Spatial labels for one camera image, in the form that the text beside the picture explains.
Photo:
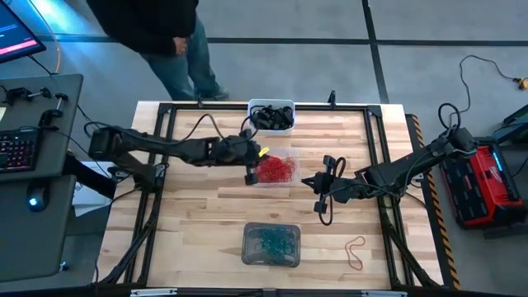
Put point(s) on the white paper sheet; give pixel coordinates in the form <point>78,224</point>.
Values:
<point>88,202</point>

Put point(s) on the yellow plug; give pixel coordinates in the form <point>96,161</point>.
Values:
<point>523,83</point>

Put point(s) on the grey translucent plastic basket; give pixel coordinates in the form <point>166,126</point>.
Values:
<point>247,260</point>

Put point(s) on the clear plastic basket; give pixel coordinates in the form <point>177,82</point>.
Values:
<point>298,173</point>

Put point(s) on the black table clamp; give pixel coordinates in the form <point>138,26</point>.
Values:
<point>332,97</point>
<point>200,101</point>

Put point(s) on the yellow black hazard tape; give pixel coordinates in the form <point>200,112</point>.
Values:
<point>435,206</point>

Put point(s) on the black aluminium frame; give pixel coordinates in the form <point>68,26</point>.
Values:
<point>354,108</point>

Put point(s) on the white plastic basket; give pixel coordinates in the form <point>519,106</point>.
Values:
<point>270,133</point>

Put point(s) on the yellow tag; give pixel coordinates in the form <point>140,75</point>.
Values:
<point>264,151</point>

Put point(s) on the person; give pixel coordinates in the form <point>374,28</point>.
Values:
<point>144,24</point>

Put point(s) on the grey desk panel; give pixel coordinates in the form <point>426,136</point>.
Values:
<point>57,103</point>
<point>24,247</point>

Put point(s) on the pile of blue rubber bands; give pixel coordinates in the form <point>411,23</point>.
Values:
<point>270,251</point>

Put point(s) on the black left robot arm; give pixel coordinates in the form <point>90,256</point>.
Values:
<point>144,146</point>

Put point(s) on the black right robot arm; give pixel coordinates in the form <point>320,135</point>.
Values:
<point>412,165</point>

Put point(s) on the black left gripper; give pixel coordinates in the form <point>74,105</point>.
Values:
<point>235,150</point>

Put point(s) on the teal thin rubber band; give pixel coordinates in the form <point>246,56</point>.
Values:
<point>288,247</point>
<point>266,235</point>
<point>284,235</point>

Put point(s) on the backlit black keyboard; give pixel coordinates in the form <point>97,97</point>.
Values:
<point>16,150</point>

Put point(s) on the black screw clamp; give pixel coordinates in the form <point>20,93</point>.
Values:
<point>24,92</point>
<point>51,113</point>

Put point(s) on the red black power station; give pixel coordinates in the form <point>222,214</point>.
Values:
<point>491,185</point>

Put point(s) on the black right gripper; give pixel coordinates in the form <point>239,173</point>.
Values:
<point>342,187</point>

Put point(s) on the red and teal band cluster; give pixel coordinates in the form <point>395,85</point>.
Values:
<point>274,245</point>

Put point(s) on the dark teal case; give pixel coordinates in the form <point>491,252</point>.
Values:
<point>517,123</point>

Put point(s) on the computer monitor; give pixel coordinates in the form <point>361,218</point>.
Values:
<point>16,33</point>

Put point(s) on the white metal bracket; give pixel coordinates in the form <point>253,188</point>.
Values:
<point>383,293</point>
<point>152,292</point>

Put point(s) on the black computer mouse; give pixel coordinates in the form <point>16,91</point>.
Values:
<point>37,198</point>

